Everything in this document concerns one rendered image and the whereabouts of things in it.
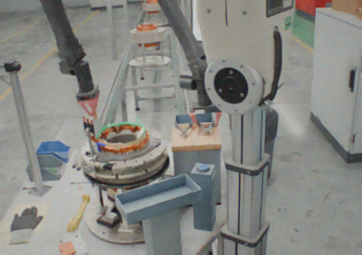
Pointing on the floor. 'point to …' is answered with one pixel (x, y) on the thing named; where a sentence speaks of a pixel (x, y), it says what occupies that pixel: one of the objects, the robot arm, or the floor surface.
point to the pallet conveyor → (141, 79)
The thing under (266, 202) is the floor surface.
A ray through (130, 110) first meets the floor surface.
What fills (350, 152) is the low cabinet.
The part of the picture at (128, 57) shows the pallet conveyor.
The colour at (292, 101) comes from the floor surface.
